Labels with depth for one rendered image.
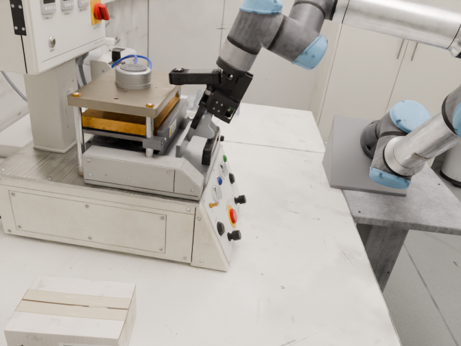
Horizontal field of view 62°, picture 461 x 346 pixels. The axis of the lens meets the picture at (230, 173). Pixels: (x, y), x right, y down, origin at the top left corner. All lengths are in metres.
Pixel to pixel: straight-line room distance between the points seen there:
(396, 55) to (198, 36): 1.51
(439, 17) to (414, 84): 2.27
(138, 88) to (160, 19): 2.49
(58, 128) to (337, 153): 0.88
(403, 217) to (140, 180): 0.82
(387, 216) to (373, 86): 1.90
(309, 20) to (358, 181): 0.68
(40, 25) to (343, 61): 2.41
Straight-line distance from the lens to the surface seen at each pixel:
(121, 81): 0.89
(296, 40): 0.82
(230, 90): 0.86
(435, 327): 2.15
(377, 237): 1.57
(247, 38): 0.81
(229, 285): 0.89
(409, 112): 1.25
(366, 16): 0.90
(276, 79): 3.37
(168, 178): 0.80
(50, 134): 1.00
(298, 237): 1.06
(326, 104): 3.04
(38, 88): 0.97
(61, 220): 0.95
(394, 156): 1.14
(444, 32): 0.91
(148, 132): 0.80
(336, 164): 1.36
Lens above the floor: 1.38
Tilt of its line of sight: 29 degrees down
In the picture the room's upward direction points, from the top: 7 degrees clockwise
